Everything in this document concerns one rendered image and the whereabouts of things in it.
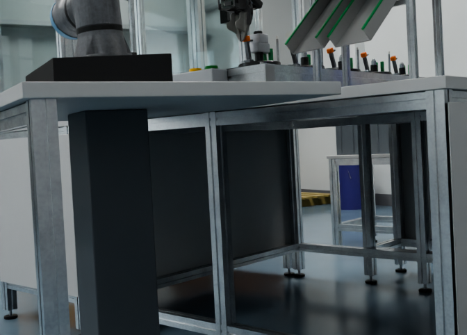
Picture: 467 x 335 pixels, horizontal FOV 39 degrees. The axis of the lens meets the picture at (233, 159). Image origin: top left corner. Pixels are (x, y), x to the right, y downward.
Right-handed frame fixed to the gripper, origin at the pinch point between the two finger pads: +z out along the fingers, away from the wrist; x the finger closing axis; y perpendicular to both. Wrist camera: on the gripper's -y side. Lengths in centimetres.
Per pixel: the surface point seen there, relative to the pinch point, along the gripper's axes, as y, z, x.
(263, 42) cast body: -7.7, 1.3, 2.0
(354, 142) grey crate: -193, 37, -78
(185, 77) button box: 17.2, 12.4, -9.7
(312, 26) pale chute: -7.4, -1.0, 22.0
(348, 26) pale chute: -4.6, 1.6, 36.5
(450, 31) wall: -412, -57, -108
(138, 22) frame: -21, -19, -76
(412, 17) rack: -11, 1, 53
